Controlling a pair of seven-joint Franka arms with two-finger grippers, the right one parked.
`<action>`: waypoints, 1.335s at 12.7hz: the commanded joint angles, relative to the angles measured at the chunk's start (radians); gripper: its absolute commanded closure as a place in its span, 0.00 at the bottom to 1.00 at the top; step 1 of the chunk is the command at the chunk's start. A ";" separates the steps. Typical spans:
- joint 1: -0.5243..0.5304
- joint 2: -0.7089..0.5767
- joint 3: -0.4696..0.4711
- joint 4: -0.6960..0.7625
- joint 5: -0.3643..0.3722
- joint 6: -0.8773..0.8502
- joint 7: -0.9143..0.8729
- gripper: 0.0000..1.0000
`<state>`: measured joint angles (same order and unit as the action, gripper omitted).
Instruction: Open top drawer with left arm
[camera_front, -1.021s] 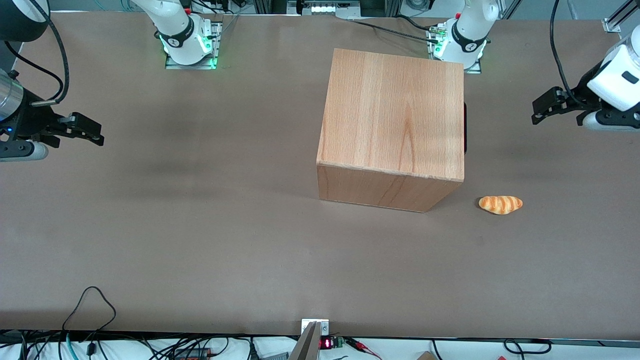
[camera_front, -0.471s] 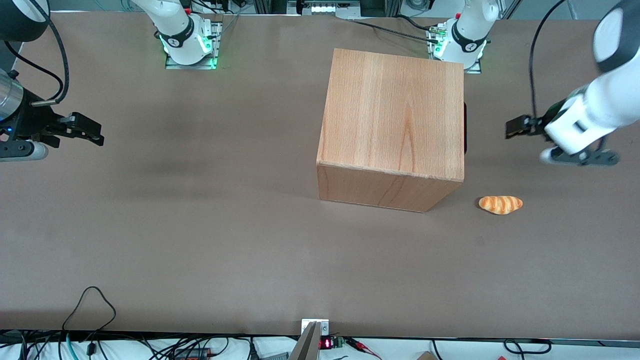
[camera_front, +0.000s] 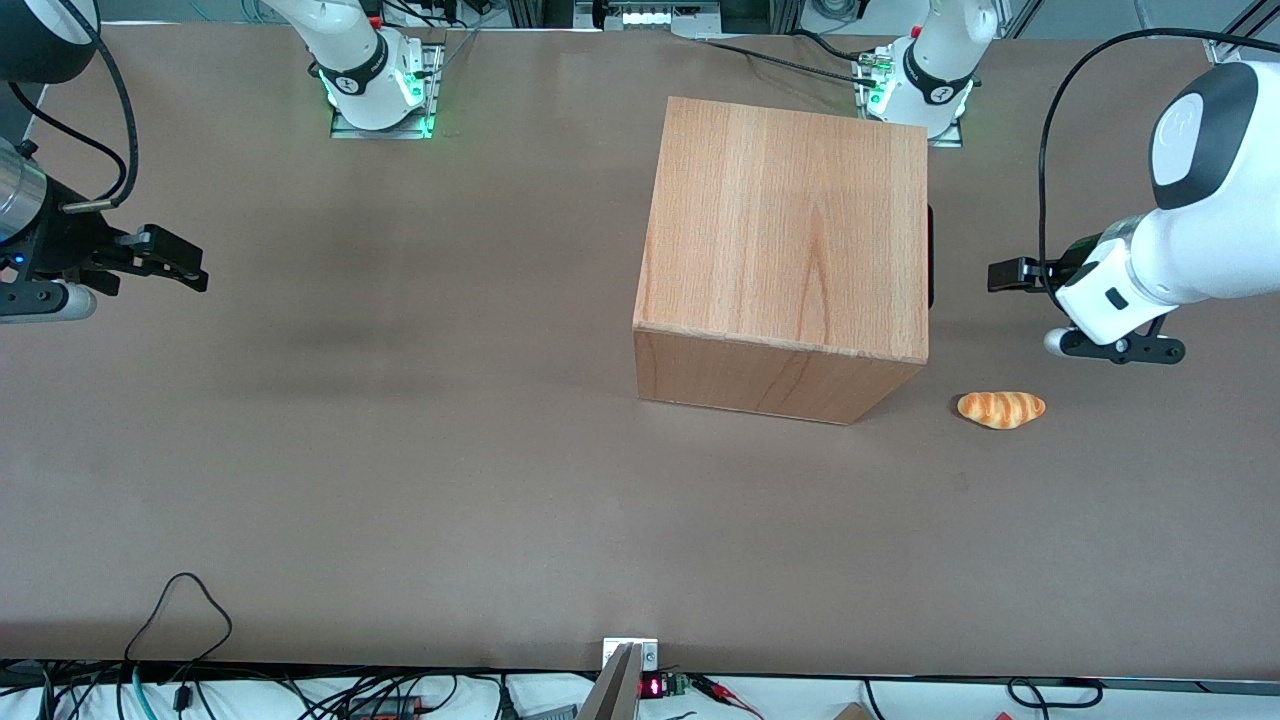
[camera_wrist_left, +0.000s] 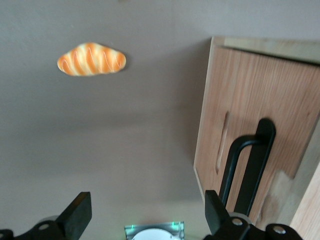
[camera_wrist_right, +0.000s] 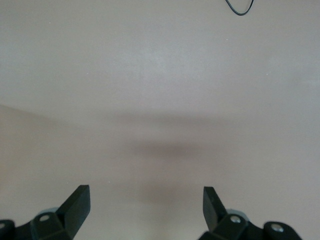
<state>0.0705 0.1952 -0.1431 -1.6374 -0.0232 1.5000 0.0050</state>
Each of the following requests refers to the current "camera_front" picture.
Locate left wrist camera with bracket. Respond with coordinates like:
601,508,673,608
1044,318,1187,366

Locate wooden drawer cabinet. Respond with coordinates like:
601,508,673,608
633,96,931,426

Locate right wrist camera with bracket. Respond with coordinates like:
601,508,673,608
0,282,98,323

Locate tan wooden post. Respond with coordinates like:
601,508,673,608
575,643,643,720

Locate black cable to arm base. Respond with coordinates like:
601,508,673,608
790,28,871,63
695,38,881,89

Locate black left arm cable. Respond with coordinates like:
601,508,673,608
1037,28,1280,291

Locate silver metal bracket plate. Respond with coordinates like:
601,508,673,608
602,638,661,673

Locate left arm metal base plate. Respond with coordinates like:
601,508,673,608
852,50,966,149

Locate white power strip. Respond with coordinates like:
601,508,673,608
598,0,721,31

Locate black coiled cable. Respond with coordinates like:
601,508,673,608
1005,677,1104,708

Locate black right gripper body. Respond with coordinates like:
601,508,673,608
0,195,136,301

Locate aluminium frame profile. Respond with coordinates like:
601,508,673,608
1205,0,1280,66

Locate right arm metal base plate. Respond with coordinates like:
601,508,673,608
330,40,446,139

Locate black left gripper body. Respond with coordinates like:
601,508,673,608
1045,232,1113,294

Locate orange and black device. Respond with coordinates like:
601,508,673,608
345,695,426,720

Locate red and black clip leads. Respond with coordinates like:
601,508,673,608
690,675,766,719

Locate toy bread roll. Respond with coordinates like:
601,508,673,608
957,391,1047,431

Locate black looped table cable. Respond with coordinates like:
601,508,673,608
122,572,234,713

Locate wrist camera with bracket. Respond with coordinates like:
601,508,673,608
0,282,98,323
1044,318,1187,366

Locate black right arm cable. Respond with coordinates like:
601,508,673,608
8,82,129,201
60,0,139,211

